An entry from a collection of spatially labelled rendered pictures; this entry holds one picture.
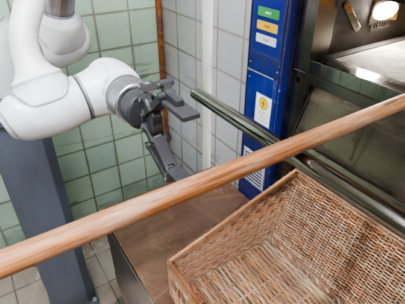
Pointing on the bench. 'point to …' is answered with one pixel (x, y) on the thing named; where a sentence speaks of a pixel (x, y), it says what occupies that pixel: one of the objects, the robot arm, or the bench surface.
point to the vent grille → (257, 178)
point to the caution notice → (263, 110)
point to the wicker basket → (225, 241)
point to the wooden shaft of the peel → (181, 191)
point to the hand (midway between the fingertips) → (188, 152)
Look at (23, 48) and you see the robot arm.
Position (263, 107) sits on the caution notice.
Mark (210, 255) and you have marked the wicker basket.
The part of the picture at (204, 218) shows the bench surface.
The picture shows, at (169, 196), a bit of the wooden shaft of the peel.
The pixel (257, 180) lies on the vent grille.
